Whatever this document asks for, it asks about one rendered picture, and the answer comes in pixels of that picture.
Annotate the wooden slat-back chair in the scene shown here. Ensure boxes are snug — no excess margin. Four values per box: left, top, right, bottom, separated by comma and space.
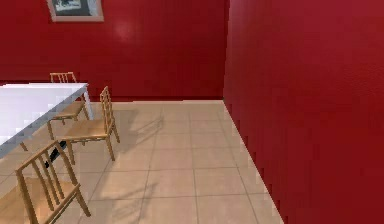
0, 140, 92, 224
46, 71, 90, 141
55, 85, 121, 165

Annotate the white dining table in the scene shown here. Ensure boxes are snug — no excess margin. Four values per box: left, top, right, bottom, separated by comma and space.
0, 82, 94, 168

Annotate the white framed wall picture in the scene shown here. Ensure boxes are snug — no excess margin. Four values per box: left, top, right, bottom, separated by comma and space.
46, 0, 105, 23

